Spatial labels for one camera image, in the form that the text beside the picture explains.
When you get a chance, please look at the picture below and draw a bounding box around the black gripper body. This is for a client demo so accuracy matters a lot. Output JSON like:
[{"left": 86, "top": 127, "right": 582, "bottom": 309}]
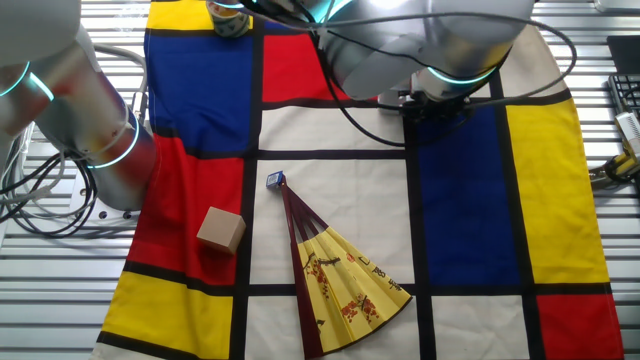
[{"left": 399, "top": 89, "right": 476, "bottom": 124}]

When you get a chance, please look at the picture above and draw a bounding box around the black base cable bundle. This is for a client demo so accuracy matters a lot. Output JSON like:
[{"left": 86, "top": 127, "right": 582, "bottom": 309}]
[{"left": 0, "top": 149, "right": 101, "bottom": 239}]

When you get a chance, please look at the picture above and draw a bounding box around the clear tape roll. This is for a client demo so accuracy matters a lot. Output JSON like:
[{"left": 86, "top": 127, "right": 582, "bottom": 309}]
[{"left": 206, "top": 0, "right": 251, "bottom": 39}]

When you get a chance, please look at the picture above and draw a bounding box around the wooden cube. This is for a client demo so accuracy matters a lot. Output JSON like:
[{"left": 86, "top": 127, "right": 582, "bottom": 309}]
[{"left": 195, "top": 206, "right": 247, "bottom": 255}]

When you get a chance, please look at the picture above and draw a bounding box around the yellow folding paper fan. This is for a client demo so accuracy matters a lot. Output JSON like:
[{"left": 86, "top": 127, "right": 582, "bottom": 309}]
[{"left": 265, "top": 170, "right": 414, "bottom": 360}]

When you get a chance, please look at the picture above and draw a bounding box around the colour block tablecloth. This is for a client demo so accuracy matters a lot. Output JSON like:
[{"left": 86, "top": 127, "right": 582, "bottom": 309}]
[{"left": 92, "top": 0, "right": 626, "bottom": 360}]

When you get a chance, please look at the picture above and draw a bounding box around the thick white cable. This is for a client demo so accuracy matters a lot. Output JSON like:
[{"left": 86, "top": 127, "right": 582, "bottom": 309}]
[{"left": 89, "top": 43, "right": 149, "bottom": 126}]

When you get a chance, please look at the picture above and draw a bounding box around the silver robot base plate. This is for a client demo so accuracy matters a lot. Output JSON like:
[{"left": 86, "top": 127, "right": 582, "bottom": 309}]
[{"left": 67, "top": 167, "right": 146, "bottom": 224}]

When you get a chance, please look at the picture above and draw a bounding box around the thin white cable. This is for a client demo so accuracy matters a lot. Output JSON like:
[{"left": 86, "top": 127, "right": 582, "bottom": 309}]
[{"left": 0, "top": 144, "right": 104, "bottom": 224}]

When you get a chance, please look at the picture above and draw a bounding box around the black keyboard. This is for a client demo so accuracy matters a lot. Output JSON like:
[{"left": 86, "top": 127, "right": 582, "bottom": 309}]
[{"left": 607, "top": 73, "right": 640, "bottom": 117}]

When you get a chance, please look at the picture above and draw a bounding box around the black screen panel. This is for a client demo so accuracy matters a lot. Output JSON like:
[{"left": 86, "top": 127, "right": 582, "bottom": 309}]
[{"left": 606, "top": 34, "right": 640, "bottom": 75}]

